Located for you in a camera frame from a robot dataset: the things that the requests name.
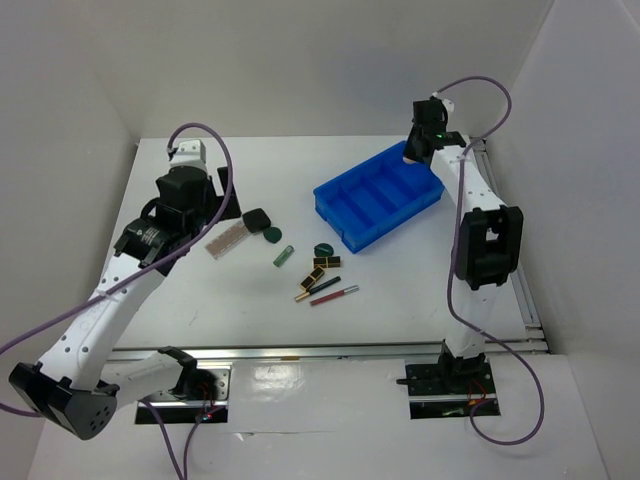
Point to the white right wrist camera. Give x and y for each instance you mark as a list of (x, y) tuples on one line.
[(447, 103)]

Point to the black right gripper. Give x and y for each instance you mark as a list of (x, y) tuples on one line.
[(408, 151)]

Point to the clear nude eyeshadow palette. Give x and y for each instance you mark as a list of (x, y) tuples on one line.
[(227, 240)]

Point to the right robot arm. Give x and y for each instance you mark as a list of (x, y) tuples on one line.
[(463, 349)]

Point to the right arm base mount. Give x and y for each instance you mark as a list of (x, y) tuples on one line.
[(432, 396)]

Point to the aluminium front rail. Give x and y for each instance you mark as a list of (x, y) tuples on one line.
[(529, 346)]

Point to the black gold square lipstick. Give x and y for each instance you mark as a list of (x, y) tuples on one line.
[(327, 262)]

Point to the green lip balm tube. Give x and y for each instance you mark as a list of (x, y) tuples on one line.
[(284, 255)]

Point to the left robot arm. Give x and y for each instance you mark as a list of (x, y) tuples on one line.
[(70, 384)]

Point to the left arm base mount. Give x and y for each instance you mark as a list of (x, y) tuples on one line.
[(207, 400)]

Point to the blue divided plastic bin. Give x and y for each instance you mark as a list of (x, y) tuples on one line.
[(376, 196)]

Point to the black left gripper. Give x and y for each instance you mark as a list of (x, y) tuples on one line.
[(232, 209)]

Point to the gold capped dark pencil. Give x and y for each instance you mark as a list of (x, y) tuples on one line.
[(317, 288)]

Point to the black square compact case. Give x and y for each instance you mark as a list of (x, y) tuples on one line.
[(256, 220)]

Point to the red silver lip gloss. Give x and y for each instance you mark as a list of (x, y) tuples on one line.
[(335, 295)]

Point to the dark green labelled round puff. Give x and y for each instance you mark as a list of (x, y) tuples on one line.
[(323, 250)]

